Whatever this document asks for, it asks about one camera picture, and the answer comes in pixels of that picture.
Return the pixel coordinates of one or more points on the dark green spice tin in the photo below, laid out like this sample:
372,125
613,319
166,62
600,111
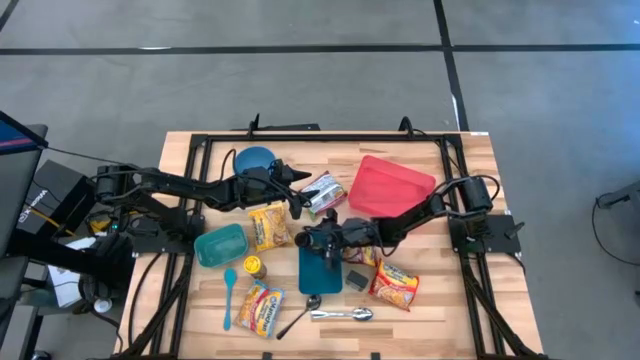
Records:
357,280

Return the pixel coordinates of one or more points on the dark red ramen packet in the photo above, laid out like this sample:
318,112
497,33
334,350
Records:
367,256

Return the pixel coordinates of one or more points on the white paper sheet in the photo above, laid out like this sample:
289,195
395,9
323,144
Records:
65,290

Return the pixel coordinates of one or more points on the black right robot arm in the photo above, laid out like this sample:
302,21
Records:
415,215

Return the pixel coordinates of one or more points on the blue round bowl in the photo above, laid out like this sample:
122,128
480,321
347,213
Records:
250,157

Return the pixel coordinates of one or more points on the black aluminium table frame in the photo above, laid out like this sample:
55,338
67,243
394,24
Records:
325,137

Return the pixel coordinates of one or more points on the black cardboard box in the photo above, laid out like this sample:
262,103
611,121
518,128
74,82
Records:
60,185

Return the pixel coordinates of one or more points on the blue rectangular plastic bin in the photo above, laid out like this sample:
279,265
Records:
320,277

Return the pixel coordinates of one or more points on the teal plastic bin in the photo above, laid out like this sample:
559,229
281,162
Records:
220,246

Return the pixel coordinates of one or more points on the white round cap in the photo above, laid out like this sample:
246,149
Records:
102,305

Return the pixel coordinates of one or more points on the blue-edged ramen packet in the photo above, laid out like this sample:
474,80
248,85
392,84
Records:
260,309

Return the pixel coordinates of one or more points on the bright red ramen packet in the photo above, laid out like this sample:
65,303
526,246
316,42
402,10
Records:
394,285

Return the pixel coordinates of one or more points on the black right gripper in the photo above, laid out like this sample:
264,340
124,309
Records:
355,234

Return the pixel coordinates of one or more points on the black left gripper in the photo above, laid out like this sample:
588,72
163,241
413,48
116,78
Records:
262,187

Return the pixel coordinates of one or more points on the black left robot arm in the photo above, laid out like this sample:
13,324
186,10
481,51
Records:
175,185

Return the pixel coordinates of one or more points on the yellow-lid seasoning jar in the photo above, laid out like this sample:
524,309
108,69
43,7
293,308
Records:
254,265

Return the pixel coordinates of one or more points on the green-edged shrimp ramen packet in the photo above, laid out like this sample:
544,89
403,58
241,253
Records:
325,197

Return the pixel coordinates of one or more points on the yellow ramen packet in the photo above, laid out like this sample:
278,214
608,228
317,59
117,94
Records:
270,230

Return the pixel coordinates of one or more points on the red plastic bin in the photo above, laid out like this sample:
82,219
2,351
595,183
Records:
390,185

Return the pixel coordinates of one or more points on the silver metal spoon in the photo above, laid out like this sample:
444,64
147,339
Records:
360,314

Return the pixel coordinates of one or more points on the black spoon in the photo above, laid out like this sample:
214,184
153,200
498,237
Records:
313,302

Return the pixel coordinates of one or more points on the dark computer monitor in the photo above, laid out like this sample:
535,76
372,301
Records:
15,175

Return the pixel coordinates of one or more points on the teal plastic spoon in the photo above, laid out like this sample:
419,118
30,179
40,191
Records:
229,280

